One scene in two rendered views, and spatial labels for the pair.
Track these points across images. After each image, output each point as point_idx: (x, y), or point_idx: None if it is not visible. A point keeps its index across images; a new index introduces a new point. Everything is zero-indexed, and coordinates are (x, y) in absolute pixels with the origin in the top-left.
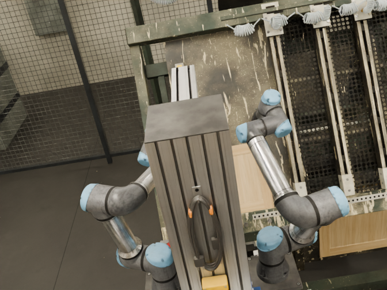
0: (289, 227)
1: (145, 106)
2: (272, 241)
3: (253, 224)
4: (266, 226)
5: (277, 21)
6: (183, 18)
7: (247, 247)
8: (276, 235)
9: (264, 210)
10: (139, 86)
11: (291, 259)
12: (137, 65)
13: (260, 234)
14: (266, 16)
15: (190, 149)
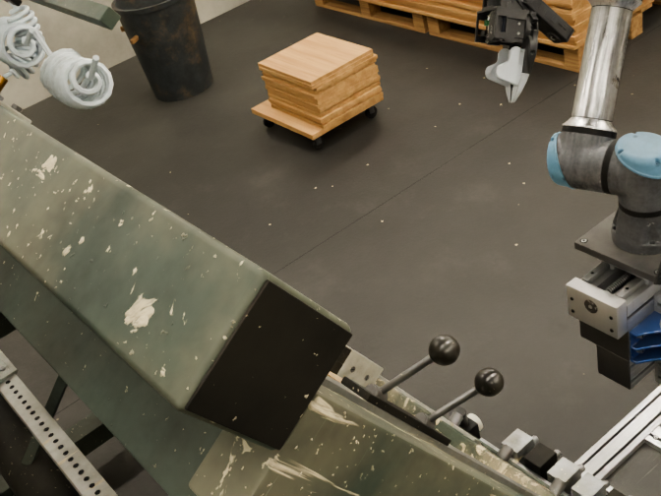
0: (606, 129)
1: (510, 490)
2: (656, 135)
3: (487, 449)
4: (631, 155)
5: (39, 26)
6: (46, 134)
7: (543, 460)
8: (638, 136)
9: (444, 421)
10: (462, 466)
11: (596, 230)
12: (381, 420)
13: (658, 155)
14: None
15: None
